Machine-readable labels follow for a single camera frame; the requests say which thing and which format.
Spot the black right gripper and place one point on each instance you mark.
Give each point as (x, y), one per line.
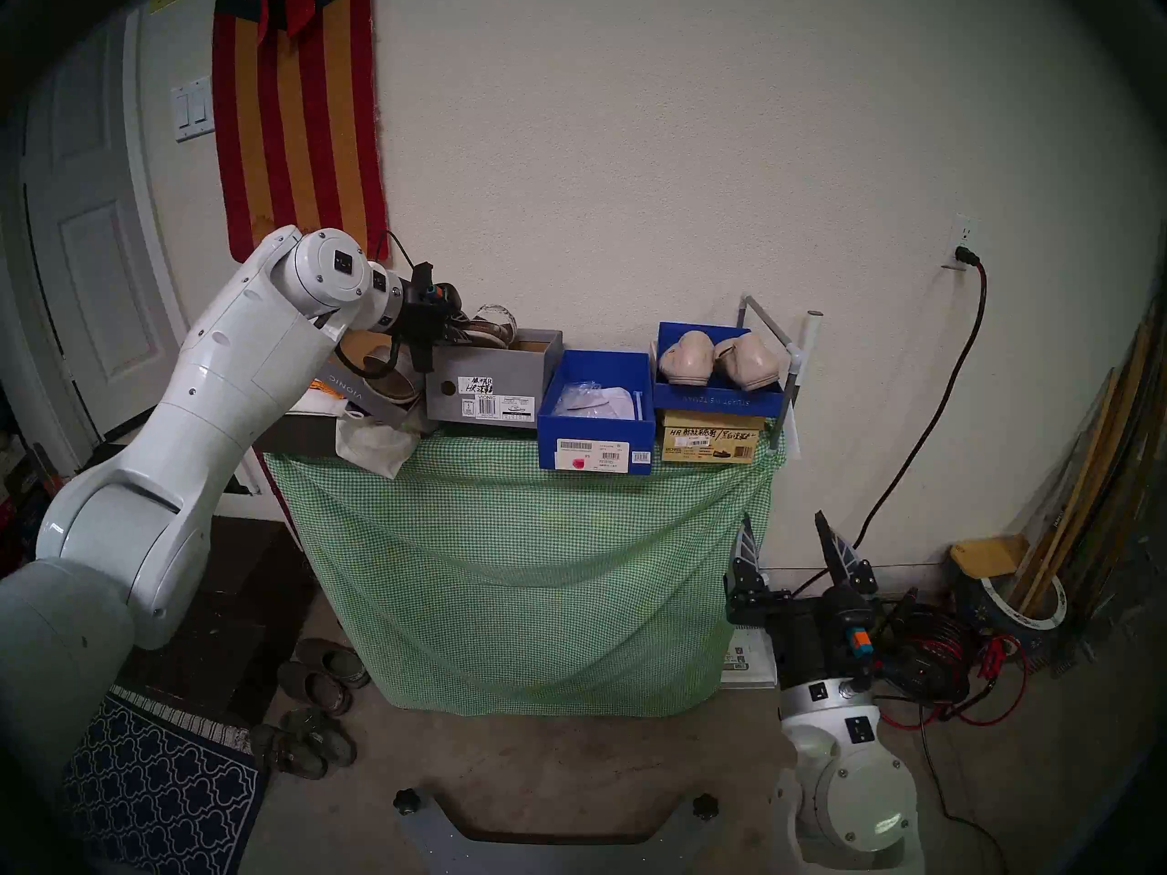
(821, 636)

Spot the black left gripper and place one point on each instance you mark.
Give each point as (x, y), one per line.
(433, 310)

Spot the grey Vionic shoe box lid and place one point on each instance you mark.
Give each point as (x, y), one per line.
(351, 388)

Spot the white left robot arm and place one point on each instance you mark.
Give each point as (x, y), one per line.
(182, 427)

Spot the grey cardboard shoe box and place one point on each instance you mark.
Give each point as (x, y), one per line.
(511, 372)

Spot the white flat box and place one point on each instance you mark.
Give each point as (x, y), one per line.
(752, 659)

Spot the tan cardboard shoe box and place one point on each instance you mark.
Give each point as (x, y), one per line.
(711, 445)

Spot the blue shoe box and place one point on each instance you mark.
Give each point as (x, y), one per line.
(597, 434)

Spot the blue shoe box lid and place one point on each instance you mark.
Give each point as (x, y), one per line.
(720, 401)

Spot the dark brown shoe box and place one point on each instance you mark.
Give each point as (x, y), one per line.
(301, 436)

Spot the beige ballet flat shoe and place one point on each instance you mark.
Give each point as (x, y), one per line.
(752, 363)
(688, 358)

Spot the white cloth dust bag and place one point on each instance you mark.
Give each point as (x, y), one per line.
(378, 445)

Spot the clear plastic bag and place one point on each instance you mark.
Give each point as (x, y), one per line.
(593, 401)

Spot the yellow padded envelope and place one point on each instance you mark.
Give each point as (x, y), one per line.
(986, 556)

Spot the blue bucket with white rim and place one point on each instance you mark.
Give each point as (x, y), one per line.
(1039, 613)

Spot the green checkered tablecloth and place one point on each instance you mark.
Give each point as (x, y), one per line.
(520, 572)

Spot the black base knob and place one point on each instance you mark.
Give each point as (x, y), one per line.
(706, 807)
(407, 801)

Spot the bundle of wooden sticks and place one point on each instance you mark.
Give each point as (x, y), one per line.
(1094, 463)

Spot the brown slipper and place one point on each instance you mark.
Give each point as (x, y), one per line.
(333, 663)
(314, 688)

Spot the dark brown wooden steps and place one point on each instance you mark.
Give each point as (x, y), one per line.
(237, 609)

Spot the white panel door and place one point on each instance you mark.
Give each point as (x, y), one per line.
(91, 244)

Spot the blue white patterned rug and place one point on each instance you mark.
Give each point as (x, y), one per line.
(155, 791)

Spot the grey pipe rack frame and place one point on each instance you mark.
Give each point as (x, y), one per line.
(770, 322)

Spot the red yellow striped wall flag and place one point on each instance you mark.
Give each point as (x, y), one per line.
(301, 126)

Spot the white light switch plate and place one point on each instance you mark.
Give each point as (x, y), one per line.
(193, 108)

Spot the white wall outlet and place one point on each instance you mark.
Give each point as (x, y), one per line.
(959, 231)

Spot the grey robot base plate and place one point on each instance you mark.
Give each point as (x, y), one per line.
(556, 855)

